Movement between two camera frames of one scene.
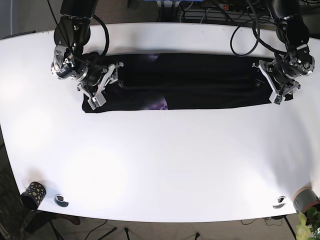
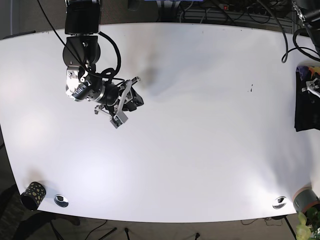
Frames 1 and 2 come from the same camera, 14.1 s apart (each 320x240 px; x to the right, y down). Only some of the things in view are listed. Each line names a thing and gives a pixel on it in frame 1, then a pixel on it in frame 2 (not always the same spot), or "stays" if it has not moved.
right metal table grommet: x=281 y=203 stays
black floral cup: x=33 y=196 stays
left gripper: x=94 y=81 → x=112 y=99
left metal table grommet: x=58 y=199 stays
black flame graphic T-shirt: x=149 y=81 → x=307 y=115
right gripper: x=282 y=85 → x=313 y=86
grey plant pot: x=305 y=198 stays
